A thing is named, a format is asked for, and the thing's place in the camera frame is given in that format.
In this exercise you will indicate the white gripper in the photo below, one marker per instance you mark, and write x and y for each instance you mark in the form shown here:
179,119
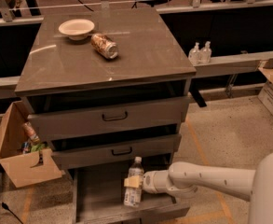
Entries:
149,181

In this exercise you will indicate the clear plastic water bottle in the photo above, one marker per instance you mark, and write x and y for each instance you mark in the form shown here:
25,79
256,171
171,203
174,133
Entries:
133,196

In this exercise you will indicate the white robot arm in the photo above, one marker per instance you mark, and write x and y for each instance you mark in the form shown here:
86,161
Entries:
182,178

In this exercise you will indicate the grey bottom drawer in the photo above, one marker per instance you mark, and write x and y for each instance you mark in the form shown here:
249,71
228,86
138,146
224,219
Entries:
99,195

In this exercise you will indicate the grey drawer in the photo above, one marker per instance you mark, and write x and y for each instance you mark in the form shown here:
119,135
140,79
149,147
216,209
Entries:
109,119
88,156
99,195

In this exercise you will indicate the grey middle drawer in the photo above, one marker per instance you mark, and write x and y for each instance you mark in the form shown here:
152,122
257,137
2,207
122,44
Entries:
88,156

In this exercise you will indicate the grey drawer cabinet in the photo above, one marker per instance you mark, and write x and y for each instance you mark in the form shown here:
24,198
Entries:
61,74

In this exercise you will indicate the grey top drawer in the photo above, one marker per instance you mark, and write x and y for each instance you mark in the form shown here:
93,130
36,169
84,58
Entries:
109,119

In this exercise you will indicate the left clear sanitizer bottle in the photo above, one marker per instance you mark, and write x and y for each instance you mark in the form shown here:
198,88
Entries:
194,54

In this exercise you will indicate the clear sanitizer bottle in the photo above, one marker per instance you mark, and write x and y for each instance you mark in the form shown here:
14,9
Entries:
194,54
206,53

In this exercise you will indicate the right clear sanitizer bottle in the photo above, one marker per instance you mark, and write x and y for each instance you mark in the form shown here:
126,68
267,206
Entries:
206,53

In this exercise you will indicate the snack items in box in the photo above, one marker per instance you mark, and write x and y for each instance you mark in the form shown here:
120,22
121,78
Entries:
34,143

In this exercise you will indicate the brown cardboard box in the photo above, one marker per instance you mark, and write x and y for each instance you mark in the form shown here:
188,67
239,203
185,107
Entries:
23,169

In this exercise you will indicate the brown soda can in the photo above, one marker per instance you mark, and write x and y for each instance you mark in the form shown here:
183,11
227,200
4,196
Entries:
104,45

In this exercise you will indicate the white paper bowl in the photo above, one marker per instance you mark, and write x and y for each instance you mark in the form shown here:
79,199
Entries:
77,29

